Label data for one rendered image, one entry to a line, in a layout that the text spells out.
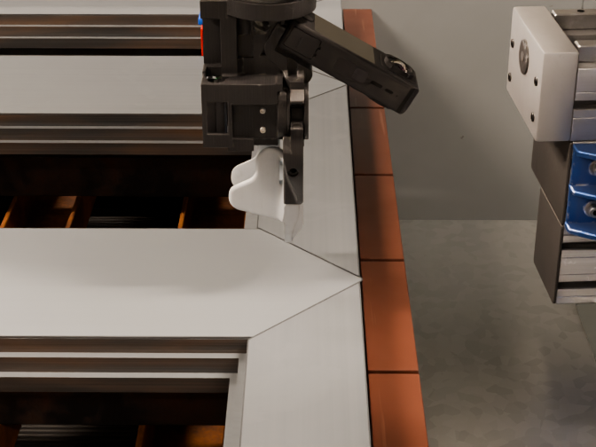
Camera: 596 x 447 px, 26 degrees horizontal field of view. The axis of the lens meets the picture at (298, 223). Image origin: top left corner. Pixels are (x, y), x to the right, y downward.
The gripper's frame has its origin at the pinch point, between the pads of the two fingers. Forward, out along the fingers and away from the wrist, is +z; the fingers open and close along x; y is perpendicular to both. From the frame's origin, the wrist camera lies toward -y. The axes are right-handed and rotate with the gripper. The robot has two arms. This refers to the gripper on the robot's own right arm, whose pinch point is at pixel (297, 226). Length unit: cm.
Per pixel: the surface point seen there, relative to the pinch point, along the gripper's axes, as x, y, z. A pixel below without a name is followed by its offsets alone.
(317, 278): -0.2, -1.7, 5.0
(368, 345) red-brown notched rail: 5.3, -5.8, 8.2
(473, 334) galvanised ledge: -19.2, -18.0, 22.8
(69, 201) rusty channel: -49, 29, 23
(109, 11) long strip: -70, 25, 5
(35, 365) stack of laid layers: 9.7, 20.4, 7.3
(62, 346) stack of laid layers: 9.0, 18.2, 5.9
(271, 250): -5.0, 2.3, 5.0
